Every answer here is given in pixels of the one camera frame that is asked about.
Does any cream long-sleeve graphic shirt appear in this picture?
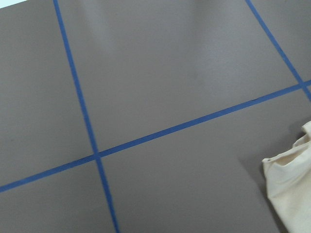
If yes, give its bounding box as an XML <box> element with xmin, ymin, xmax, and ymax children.
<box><xmin>262</xmin><ymin>122</ymin><xmax>311</xmax><ymax>233</ymax></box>

